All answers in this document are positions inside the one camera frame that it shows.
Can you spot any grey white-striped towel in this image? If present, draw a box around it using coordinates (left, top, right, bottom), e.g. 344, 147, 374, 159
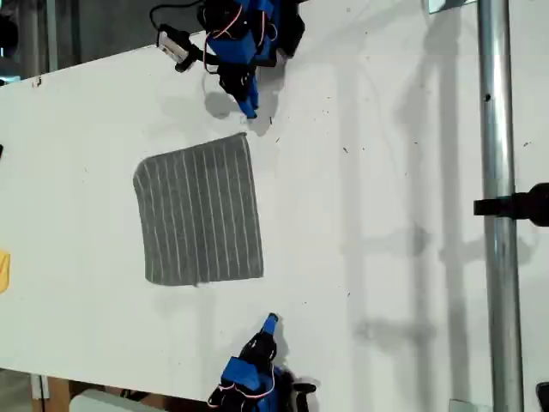
131, 131, 265, 288

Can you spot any white box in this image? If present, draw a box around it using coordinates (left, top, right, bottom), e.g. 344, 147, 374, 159
69, 388, 172, 412

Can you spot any wooden table leg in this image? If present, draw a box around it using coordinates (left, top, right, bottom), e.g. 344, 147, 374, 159
30, 373, 73, 403

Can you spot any yellow object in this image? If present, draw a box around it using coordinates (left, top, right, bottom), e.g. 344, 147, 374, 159
0, 248, 12, 295

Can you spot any black clamp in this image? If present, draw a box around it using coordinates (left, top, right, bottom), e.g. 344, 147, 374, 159
473, 181, 549, 228

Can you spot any black block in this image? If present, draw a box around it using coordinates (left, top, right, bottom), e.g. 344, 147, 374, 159
534, 381, 549, 412

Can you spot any black camera box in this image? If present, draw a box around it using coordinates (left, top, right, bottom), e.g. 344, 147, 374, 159
157, 23, 202, 74

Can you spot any black camera cable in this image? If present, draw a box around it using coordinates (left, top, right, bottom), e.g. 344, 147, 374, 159
148, 0, 203, 32

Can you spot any steel post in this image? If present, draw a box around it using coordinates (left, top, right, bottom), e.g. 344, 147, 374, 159
475, 0, 525, 412

